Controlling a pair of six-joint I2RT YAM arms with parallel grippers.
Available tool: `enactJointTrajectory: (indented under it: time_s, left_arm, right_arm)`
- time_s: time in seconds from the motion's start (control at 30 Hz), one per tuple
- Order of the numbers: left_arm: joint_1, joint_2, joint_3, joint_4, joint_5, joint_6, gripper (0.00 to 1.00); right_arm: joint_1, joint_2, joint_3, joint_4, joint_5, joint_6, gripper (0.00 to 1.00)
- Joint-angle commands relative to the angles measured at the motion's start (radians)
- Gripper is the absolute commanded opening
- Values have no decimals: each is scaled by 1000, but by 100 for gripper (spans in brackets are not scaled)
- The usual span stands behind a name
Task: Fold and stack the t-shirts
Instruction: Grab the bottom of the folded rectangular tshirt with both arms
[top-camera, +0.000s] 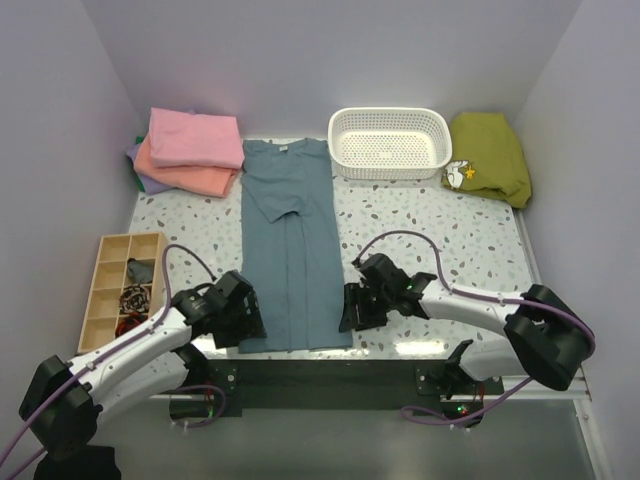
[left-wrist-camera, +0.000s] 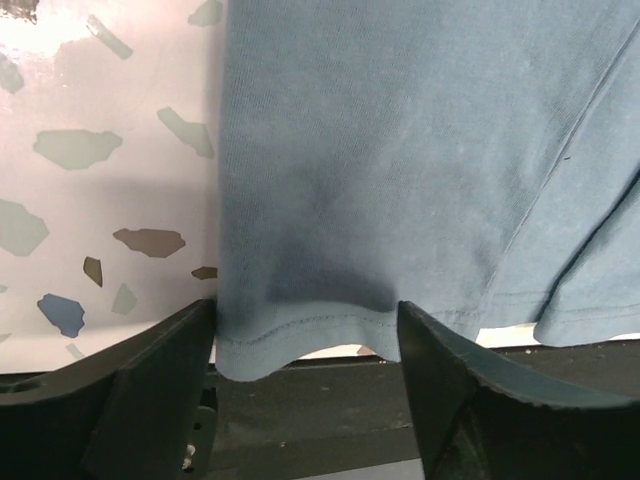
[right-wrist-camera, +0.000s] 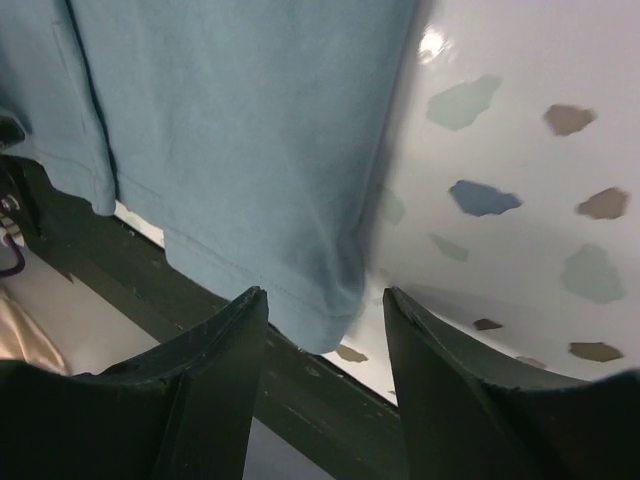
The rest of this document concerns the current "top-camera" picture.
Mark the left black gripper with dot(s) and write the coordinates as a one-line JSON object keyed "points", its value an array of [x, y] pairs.
{"points": [[250, 325]]}

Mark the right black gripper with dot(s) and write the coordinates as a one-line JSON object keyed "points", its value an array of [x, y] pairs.
{"points": [[353, 294]]}

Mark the blue t shirt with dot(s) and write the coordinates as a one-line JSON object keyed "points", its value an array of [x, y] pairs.
{"points": [[290, 246]]}

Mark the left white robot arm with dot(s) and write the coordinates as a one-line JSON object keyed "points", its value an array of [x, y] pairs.
{"points": [[67, 401]]}

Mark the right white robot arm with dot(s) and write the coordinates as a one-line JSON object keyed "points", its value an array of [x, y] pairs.
{"points": [[539, 335]]}

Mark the grey item in tray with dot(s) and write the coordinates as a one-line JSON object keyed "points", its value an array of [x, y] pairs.
{"points": [[140, 272]]}

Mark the wooden compartment tray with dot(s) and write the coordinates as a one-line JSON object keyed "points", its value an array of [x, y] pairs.
{"points": [[105, 309]]}

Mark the salmon folded t shirt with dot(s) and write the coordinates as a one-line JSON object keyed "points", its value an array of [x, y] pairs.
{"points": [[209, 181]]}

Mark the lilac folded t shirt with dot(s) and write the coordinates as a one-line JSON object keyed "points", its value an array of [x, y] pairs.
{"points": [[152, 186]]}

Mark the white plastic basket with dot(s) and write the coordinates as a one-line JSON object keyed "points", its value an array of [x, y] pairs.
{"points": [[388, 143]]}

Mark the green folded t shirt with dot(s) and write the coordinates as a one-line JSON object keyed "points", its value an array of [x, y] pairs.
{"points": [[138, 141]]}

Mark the olive green t shirt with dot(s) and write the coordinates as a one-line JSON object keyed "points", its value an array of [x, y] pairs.
{"points": [[487, 159]]}

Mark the black object bottom left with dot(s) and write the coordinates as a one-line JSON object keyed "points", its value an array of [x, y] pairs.
{"points": [[91, 463]]}

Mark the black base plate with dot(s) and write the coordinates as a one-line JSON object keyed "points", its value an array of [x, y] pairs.
{"points": [[326, 385]]}

